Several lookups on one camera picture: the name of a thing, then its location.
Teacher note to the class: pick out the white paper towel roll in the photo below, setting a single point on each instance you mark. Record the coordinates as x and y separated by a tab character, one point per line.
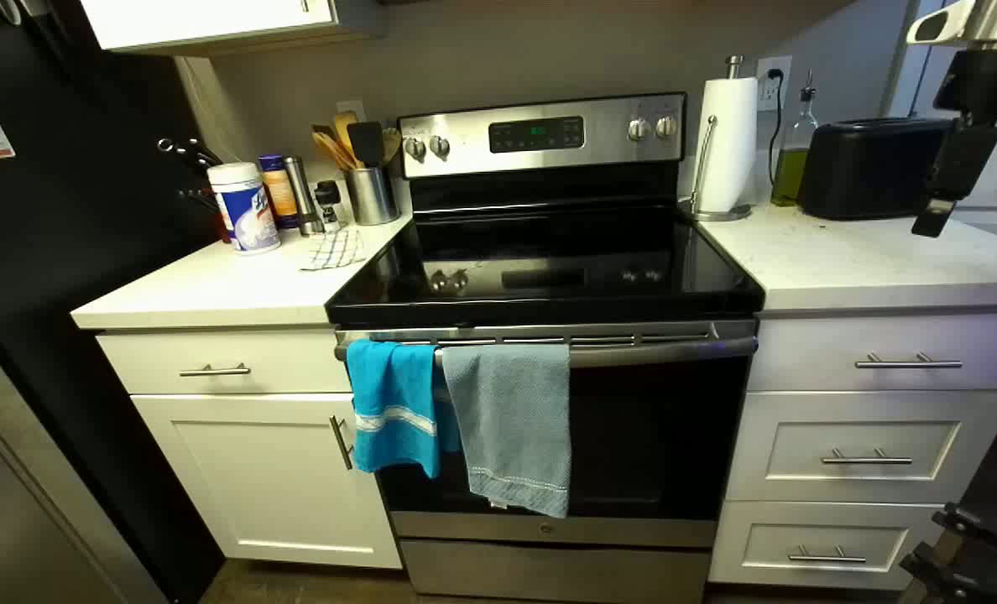
731	144

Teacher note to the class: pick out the white panelled short drawer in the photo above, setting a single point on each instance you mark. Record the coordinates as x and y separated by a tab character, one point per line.
742	549

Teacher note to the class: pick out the silver utensil holder cup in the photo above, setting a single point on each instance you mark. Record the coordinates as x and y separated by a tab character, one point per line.
369	195

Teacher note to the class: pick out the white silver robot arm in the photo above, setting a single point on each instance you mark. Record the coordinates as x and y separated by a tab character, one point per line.
995	78

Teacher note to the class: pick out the white panelled tall drawer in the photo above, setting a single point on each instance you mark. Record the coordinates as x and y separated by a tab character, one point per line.
767	446

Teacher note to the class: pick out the bright blue white-striped towel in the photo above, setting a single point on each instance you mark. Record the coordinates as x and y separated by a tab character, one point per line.
390	390

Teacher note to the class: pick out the white wide drawer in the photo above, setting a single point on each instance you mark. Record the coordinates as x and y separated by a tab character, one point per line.
284	360

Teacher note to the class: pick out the black toaster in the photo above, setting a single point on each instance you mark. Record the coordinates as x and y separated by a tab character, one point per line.
870	169

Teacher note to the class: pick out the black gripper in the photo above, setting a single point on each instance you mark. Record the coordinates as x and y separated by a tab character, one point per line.
964	163

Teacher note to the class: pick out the silver stove knob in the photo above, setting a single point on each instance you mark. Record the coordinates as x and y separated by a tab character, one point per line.
634	130
667	126
441	144
414	150

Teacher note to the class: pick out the white wipes canister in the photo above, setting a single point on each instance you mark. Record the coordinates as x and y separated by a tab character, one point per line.
245	205

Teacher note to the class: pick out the olive oil glass bottle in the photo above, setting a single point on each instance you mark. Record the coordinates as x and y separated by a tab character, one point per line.
794	154

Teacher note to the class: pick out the slim metal grinder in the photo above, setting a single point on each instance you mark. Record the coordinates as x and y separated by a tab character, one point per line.
304	193

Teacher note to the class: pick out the white plain drawer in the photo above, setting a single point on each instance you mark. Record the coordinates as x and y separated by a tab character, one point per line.
811	353

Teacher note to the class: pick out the stainless steel refrigerator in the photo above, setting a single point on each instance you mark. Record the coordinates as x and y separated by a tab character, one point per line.
28	526

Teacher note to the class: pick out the black orange tripod legs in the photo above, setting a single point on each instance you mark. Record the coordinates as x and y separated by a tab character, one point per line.
968	549

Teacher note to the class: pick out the wooden spoon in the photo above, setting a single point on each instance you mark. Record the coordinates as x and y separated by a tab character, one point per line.
331	150
344	133

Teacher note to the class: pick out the small clear shaker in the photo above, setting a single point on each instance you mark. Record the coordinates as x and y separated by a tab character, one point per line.
331	205

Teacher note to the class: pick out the white wall outlet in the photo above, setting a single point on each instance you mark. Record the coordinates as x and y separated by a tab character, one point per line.
773	82

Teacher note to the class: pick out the white cabinet door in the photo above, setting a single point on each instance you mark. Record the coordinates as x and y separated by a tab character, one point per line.
249	481

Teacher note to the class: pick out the stainless steel electric stove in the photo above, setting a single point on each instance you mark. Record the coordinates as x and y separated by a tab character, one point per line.
633	446

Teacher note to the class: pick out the light blue towel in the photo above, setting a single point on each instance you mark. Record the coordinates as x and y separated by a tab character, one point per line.
513	423

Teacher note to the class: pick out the black spatula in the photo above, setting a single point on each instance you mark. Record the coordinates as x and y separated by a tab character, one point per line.
368	143

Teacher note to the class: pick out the brown spice bottle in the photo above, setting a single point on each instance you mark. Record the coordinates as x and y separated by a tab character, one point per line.
281	190

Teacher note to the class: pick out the dark countertop gadget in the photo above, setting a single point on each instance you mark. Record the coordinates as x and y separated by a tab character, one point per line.
190	186

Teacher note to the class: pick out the white upper cabinet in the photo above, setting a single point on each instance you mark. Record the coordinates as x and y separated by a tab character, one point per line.
216	20

